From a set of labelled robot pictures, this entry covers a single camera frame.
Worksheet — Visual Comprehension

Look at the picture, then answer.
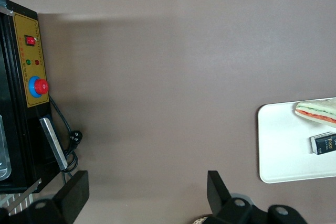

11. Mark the wrapped triangle sandwich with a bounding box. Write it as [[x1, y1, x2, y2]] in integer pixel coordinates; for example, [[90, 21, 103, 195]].
[[293, 97, 336, 129]]

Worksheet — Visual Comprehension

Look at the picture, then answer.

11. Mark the shiny metal tray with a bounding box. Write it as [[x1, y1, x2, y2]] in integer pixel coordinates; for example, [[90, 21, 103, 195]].
[[0, 113, 13, 182]]

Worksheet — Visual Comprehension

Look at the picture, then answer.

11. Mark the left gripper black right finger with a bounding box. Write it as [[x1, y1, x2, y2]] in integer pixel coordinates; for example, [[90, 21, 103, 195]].
[[206, 170, 233, 217]]

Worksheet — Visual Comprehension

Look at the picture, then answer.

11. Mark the black yellow sealing machine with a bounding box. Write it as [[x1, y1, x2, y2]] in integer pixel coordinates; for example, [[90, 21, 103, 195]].
[[0, 0, 68, 195]]

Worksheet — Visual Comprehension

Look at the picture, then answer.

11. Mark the small black carton box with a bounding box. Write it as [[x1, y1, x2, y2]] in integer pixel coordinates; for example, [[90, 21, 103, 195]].
[[309, 131, 336, 156]]

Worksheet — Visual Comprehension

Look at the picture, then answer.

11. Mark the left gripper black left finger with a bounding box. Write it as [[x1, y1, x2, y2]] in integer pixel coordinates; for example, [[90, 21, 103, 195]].
[[52, 170, 90, 223]]

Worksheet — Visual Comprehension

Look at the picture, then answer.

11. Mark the white wire basket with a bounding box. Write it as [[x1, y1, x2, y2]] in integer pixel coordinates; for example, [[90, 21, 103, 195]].
[[0, 192, 34, 216]]

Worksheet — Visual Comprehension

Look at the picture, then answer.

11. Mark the cream rectangular tray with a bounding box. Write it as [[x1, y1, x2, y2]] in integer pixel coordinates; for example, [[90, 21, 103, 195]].
[[257, 97, 336, 184]]

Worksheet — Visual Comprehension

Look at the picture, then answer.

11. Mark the black power cable with plug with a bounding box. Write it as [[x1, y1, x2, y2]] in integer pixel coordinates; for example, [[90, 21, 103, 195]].
[[48, 95, 84, 180]]

